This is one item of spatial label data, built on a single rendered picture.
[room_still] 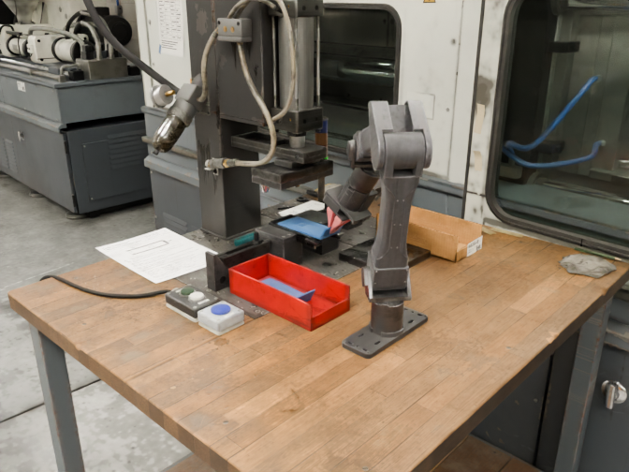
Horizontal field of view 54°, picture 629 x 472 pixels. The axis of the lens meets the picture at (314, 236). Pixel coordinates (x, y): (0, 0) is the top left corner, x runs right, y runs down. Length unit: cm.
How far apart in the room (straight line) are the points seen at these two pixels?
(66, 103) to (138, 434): 257
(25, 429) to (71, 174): 228
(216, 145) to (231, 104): 13
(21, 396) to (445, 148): 193
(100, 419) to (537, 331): 178
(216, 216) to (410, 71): 78
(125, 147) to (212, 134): 304
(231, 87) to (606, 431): 139
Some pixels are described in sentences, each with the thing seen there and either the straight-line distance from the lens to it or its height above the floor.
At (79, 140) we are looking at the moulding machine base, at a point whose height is 59.
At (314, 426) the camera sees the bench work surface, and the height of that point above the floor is 90.
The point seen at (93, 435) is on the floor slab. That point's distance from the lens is 252.
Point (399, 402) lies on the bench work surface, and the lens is 105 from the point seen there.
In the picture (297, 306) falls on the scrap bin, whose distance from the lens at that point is 123.
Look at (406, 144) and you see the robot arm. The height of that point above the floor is 129.
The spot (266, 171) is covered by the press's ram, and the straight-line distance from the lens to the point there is 142.
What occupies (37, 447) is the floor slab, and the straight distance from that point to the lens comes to 254.
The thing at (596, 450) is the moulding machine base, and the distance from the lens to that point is 203.
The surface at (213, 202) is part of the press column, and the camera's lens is 168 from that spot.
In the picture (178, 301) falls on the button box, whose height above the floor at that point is 93.
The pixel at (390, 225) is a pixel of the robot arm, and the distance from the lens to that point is 110.
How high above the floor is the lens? 153
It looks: 22 degrees down
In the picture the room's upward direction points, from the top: straight up
